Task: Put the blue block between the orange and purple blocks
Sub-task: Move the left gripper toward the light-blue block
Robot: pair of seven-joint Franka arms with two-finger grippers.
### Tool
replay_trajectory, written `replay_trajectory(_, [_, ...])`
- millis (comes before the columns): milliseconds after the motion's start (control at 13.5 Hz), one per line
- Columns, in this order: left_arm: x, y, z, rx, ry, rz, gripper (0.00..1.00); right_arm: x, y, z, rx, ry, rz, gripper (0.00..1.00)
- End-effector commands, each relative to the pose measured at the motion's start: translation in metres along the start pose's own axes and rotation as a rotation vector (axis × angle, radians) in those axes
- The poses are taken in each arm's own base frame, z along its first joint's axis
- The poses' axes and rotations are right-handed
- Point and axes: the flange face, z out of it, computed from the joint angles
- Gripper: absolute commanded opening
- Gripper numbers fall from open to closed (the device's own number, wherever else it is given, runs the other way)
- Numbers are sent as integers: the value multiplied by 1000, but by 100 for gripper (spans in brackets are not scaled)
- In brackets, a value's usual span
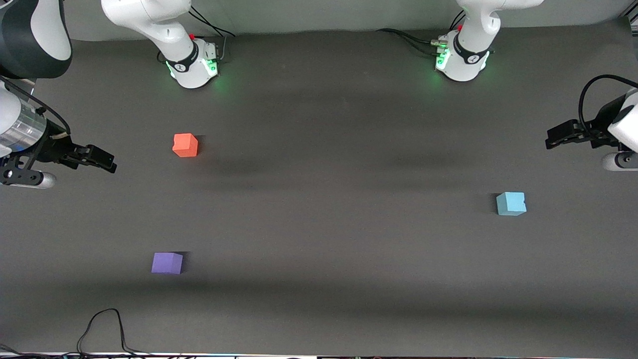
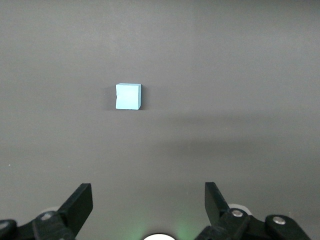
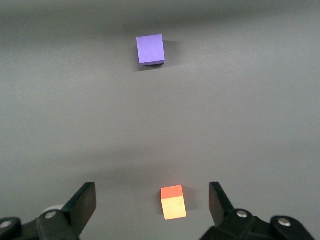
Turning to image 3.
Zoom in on purple block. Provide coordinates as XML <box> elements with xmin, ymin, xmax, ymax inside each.
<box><xmin>136</xmin><ymin>33</ymin><xmax>166</xmax><ymax>67</ymax></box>

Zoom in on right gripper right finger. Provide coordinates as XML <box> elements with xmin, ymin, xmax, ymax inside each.
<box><xmin>199</xmin><ymin>181</ymin><xmax>315</xmax><ymax>240</ymax></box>

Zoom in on dark grey table mat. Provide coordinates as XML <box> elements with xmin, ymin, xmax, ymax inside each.
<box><xmin>0</xmin><ymin>0</ymin><xmax>320</xmax><ymax>240</ymax></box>

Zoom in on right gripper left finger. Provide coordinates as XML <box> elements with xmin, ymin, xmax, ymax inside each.
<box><xmin>0</xmin><ymin>181</ymin><xmax>97</xmax><ymax>240</ymax></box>

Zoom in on orange block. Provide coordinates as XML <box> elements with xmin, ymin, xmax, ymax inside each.
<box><xmin>160</xmin><ymin>184</ymin><xmax>188</xmax><ymax>221</ymax></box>

